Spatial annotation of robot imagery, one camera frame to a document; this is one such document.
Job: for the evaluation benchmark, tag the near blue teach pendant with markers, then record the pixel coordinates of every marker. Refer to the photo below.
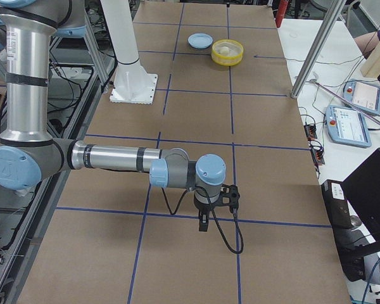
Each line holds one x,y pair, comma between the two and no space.
347,126

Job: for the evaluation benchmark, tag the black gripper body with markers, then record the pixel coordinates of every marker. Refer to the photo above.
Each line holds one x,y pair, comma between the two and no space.
203,209

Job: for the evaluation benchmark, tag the aluminium frame post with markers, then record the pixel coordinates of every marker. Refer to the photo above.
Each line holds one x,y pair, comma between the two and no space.
318,43

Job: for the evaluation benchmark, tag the reacher grabber stick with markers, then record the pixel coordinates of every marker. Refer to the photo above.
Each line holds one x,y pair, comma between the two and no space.
345,102

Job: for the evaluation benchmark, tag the light blue plate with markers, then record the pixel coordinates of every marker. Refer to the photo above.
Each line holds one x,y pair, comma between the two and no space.
200,40

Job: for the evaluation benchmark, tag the seated person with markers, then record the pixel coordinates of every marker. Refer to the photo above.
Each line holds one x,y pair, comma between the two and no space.
368,42

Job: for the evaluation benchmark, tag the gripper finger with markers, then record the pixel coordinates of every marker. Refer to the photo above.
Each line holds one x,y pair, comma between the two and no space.
201,223
205,223

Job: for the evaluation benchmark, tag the red fire extinguisher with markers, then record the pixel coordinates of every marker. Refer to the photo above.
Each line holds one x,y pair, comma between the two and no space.
281,11

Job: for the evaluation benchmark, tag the far blue teach pendant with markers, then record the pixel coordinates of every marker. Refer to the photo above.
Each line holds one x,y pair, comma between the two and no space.
363,95

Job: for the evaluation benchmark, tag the black laptop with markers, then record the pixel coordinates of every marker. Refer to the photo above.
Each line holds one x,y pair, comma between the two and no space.
353,209

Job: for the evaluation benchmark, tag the yellow bamboo steamer basket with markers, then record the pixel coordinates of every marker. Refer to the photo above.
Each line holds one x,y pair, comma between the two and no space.
235,55

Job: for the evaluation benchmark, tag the far orange black connector box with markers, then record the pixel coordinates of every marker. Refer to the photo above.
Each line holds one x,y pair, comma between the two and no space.
310,128

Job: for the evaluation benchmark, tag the white steamed bun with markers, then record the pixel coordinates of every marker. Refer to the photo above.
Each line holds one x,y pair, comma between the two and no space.
224,50

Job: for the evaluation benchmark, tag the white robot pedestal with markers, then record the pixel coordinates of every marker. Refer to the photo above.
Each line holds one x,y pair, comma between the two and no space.
132,83

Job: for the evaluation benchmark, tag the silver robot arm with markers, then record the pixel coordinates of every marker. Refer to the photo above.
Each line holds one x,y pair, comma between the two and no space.
29,154

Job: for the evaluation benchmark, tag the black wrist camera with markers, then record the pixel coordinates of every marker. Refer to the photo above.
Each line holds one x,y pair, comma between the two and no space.
229,196

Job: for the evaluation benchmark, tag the orange black connector box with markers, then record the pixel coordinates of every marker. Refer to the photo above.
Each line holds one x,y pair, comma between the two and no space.
310,128
317,152

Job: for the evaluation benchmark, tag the blue teach pendant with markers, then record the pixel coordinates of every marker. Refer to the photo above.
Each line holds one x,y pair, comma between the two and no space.
347,126
363,95

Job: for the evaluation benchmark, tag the near orange black connector box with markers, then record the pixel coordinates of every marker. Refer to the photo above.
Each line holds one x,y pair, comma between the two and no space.
317,152

